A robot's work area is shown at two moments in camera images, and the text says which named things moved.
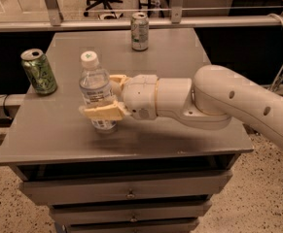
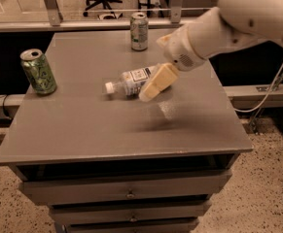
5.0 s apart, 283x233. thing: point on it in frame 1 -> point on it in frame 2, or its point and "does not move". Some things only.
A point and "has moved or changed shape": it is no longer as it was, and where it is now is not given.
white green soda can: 139,26 does not move
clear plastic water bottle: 95,88 has moved or changed shape
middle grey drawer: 170,212 does not move
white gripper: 139,96 -> 179,49
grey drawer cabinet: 147,176 does not move
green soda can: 39,71 does not move
